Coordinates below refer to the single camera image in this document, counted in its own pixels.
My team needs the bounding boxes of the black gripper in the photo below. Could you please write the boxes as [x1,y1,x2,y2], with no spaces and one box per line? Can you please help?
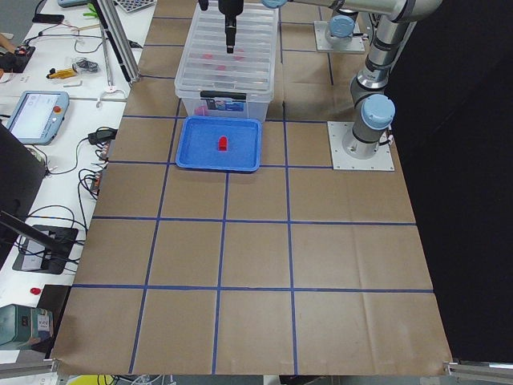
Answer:
[198,0,244,54]

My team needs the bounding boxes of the clear plastic box lid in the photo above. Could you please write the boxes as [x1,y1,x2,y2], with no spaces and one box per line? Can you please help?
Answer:
[175,1,278,103]

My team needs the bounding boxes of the red block carried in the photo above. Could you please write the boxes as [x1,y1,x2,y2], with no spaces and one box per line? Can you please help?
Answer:
[217,136,228,152]

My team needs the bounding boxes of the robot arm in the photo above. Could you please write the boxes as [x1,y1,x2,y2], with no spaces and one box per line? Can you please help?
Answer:
[217,1,356,55]
[307,0,442,160]

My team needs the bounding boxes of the clear plastic storage box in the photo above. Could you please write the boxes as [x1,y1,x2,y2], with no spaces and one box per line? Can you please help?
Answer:
[176,88,274,122]

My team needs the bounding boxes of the blue plastic tray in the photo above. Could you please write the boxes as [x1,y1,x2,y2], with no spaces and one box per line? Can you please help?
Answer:
[176,116,262,172]

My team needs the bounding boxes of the green power supply box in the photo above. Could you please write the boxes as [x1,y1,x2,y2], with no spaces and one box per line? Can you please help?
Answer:
[1,304,54,351]

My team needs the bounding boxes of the teach pendant tablet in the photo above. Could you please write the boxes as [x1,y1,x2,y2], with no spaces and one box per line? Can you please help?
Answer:
[6,91,70,145]

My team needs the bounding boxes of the black monitor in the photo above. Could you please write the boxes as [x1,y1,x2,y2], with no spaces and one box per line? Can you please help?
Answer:
[1,124,45,267]

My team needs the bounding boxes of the black box latch handle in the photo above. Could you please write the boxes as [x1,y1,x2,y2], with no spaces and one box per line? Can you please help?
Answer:
[200,91,247,100]

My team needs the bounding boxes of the aluminium frame profile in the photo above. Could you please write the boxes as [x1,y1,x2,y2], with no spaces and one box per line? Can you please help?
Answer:
[91,0,140,83]

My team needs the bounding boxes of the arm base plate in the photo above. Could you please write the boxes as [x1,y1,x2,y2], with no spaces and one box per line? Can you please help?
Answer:
[313,19,365,55]
[327,121,394,172]

